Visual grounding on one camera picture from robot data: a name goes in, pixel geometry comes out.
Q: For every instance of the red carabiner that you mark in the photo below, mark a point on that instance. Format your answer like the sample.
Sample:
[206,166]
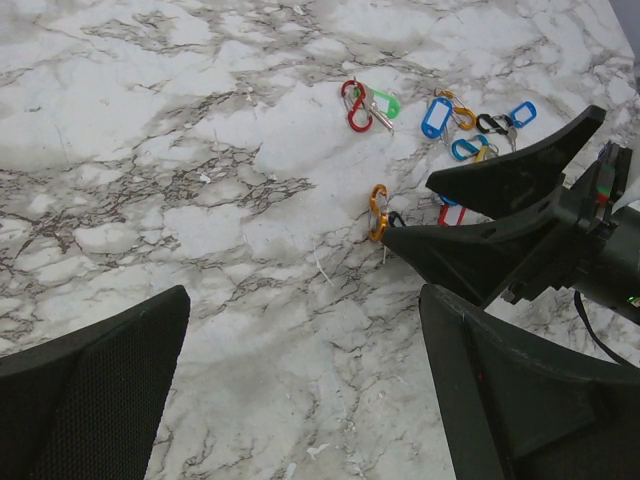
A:
[356,106]

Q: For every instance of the yellow key tag with key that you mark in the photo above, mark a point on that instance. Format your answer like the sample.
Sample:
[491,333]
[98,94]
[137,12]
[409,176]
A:
[487,152]

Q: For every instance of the light blue carabiner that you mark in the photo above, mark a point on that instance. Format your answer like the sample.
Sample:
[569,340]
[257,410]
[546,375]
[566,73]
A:
[447,201]

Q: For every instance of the blue key tag with key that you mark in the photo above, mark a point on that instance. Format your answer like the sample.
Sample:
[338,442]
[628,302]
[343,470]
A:
[435,121]

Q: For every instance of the orange carabiner front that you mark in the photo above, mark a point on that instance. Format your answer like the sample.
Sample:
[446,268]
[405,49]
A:
[464,118]

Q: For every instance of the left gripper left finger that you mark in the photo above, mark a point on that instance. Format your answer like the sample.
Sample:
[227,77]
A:
[88,405]

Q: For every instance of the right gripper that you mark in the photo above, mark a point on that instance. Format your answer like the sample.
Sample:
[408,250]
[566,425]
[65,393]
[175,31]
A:
[540,234]

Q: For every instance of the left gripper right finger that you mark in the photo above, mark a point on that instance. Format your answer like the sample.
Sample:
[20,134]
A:
[517,406]

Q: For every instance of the orange carabiner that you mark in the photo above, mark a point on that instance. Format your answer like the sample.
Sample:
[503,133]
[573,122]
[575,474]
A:
[464,118]
[377,205]

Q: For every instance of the red key tag with key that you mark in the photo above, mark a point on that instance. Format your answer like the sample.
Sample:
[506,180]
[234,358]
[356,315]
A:
[451,215]

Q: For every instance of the blue carabiner front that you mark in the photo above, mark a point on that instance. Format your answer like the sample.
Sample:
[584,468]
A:
[463,149]

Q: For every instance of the green key tag with key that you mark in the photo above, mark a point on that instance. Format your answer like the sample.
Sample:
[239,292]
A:
[379,105]

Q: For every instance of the black key tag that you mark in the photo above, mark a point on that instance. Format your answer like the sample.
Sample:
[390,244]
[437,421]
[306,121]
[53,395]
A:
[395,219]

